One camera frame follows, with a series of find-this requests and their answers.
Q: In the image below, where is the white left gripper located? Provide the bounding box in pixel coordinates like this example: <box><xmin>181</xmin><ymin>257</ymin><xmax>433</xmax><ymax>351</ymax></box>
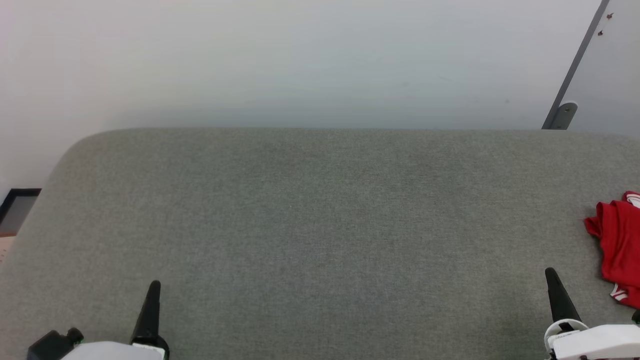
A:
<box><xmin>59</xmin><ymin>280</ymin><xmax>171</xmax><ymax>360</ymax></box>

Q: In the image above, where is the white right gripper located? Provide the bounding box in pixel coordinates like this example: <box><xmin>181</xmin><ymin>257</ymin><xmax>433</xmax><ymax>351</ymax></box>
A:
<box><xmin>543</xmin><ymin>267</ymin><xmax>640</xmax><ymax>360</ymax></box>

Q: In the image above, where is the red and white garment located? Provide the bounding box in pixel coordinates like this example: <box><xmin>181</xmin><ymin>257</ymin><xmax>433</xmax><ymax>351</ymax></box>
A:
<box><xmin>583</xmin><ymin>190</ymin><xmax>640</xmax><ymax>309</ymax></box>

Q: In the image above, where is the pale grey door panel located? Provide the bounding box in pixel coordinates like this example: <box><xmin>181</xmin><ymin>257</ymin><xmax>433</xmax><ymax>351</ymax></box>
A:
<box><xmin>560</xmin><ymin>0</ymin><xmax>640</xmax><ymax>139</ymax></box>

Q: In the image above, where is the grey metal door strip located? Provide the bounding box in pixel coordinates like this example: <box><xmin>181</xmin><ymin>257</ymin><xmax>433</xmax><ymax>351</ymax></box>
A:
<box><xmin>541</xmin><ymin>0</ymin><xmax>612</xmax><ymax>131</ymax></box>

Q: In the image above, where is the black rectangular frame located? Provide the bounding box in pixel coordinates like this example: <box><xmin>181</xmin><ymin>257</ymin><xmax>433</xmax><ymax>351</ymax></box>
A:
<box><xmin>0</xmin><ymin>188</ymin><xmax>43</xmax><ymax>236</ymax></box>

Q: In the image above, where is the grey metal bracket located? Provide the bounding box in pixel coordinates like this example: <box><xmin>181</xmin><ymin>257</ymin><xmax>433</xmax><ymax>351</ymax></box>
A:
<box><xmin>552</xmin><ymin>102</ymin><xmax>579</xmax><ymax>131</ymax></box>

